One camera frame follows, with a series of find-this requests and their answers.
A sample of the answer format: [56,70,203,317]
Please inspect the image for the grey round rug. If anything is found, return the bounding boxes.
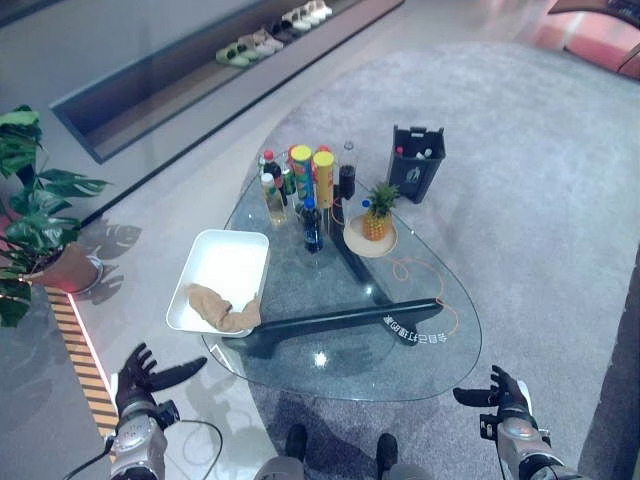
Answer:
[234,41,640,480]

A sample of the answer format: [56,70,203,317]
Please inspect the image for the blue-capped dark soda bottle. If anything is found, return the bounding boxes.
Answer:
[300,197,325,254]

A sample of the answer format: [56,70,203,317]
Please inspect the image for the clear cola bottle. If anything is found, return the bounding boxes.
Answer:
[338,140,358,199]

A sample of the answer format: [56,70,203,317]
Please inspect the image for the dark robot left foot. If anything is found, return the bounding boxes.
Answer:
[284,423,309,459]

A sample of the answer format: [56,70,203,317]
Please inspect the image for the black table base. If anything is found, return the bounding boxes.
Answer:
[219,184,440,359]

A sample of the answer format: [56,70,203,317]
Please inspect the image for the silver robot left leg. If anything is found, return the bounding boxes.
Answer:
[253,454,306,480]

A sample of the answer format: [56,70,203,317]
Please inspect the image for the beige shoes pair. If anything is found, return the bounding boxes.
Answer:
[236,28,285,56]

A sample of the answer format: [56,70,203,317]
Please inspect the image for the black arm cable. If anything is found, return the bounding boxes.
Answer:
[87,418,224,476]

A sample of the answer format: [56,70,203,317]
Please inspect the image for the white rectangular basket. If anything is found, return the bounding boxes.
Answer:
[165,228,272,338]

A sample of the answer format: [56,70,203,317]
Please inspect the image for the dark robot foot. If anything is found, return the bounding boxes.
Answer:
[284,423,309,459]
[375,432,400,472]

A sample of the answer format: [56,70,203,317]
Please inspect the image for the black shoes pair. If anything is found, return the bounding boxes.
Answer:
[264,18,302,44]

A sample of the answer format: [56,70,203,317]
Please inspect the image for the green slippers pair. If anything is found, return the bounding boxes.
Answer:
[215,41,262,69]

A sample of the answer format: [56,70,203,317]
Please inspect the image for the green chips tube yellow lid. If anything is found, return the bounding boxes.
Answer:
[288,144,317,202]

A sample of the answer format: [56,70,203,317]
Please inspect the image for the silver robot right leg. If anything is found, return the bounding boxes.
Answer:
[383,464,437,480]

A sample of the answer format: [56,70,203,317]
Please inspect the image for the silver robot leg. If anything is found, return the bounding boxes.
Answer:
[253,454,306,480]
[383,464,437,480]

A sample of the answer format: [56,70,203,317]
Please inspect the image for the dark robot right foot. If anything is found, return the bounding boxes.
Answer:
[375,432,400,472]

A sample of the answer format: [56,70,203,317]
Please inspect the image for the tan cloth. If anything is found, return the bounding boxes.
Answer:
[183,282,264,334]

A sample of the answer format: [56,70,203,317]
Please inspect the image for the green leafy plant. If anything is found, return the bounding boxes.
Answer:
[0,104,112,329]

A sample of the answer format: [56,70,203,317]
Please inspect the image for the long low shoe shelf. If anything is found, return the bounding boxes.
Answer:
[48,0,407,165]

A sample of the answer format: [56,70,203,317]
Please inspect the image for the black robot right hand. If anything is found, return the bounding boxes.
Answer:
[452,364,533,414]

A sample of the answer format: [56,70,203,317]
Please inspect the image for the orange cable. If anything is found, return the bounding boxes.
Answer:
[328,188,462,347]

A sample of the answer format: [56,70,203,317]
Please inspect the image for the yellow oil bottle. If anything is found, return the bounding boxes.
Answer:
[259,172,292,227]

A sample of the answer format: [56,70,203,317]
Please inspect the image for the red sofa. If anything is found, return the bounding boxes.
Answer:
[533,0,640,82]

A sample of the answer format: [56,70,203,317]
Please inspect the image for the dark furniture panel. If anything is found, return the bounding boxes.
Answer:
[578,277,640,480]

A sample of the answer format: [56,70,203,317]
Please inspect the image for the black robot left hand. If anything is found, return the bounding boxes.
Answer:
[114,342,209,407]

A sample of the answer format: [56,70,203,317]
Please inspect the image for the black trash bin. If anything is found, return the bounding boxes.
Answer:
[386,124,447,205]

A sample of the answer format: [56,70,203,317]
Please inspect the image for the pineapple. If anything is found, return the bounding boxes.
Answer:
[360,181,402,243]

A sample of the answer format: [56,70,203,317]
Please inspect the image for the round wooden plate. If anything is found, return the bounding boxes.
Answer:
[342,214,400,258]

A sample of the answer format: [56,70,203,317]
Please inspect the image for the green drink can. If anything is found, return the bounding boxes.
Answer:
[279,159,299,197]

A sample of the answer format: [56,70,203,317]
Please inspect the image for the terracotta plant pot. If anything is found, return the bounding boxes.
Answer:
[23,241,102,294]

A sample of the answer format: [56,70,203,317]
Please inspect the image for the white lettering sticker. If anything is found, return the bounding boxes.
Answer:
[381,313,452,347]

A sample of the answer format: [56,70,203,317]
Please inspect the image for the yellow black striped strip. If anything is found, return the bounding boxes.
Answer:
[46,286,120,464]

